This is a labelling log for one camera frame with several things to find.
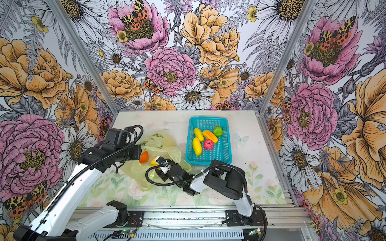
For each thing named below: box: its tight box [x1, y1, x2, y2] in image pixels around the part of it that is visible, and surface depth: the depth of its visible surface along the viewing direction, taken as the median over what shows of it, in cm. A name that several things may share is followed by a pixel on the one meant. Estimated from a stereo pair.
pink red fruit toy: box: [204, 139, 215, 151], surface depth 98 cm
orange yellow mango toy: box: [202, 130, 219, 144], surface depth 104 cm
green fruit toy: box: [213, 125, 224, 137], surface depth 105 cm
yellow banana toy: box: [192, 137, 203, 157], surface depth 99 cm
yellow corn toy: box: [193, 127, 205, 143], surface depth 106 cm
